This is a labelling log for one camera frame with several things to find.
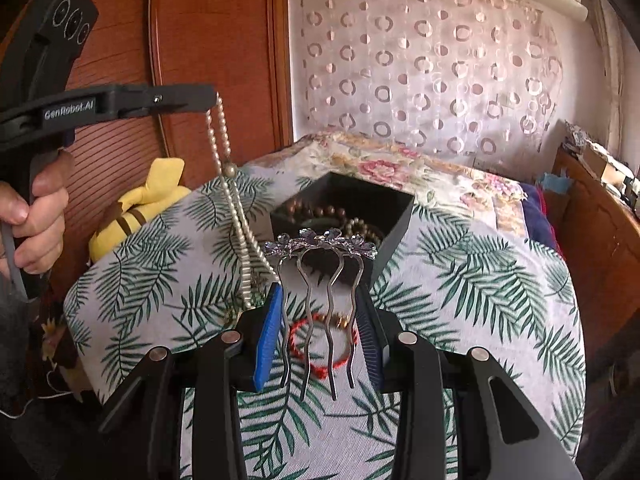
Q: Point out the black jewelry box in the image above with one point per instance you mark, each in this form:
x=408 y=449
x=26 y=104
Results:
x=387 y=210

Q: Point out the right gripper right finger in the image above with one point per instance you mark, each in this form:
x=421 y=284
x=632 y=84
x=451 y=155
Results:
x=499 y=433

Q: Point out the purple flower hair comb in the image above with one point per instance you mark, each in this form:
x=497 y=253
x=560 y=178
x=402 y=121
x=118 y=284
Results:
x=325 y=269

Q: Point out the blue tissue pack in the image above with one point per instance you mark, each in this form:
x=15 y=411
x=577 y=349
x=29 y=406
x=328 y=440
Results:
x=555 y=183

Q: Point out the left hand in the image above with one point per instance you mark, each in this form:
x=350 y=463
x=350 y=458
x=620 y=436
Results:
x=40 y=225

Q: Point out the yellow plush toy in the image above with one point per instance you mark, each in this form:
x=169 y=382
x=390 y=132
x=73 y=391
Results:
x=139 y=206

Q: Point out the wooden window cabinet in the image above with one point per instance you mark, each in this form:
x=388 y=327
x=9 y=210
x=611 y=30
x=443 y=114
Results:
x=599 y=239

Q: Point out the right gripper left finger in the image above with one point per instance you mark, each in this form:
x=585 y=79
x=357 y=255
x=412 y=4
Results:
x=140 y=436

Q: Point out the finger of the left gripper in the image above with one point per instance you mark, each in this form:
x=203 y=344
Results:
x=128 y=99

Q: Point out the palm leaf print blanket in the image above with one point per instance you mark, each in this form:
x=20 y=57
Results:
x=453 y=279

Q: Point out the pink circle pattern curtain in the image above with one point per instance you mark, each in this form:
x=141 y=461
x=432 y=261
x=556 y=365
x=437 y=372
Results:
x=455 y=78

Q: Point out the navy blue blanket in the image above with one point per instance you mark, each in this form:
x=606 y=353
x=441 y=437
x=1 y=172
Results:
x=537 y=223

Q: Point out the cardboard box on cabinet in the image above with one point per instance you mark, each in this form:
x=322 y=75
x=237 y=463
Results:
x=602 y=165

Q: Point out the floral quilt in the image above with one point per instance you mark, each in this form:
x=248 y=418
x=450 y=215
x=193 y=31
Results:
x=494 y=200

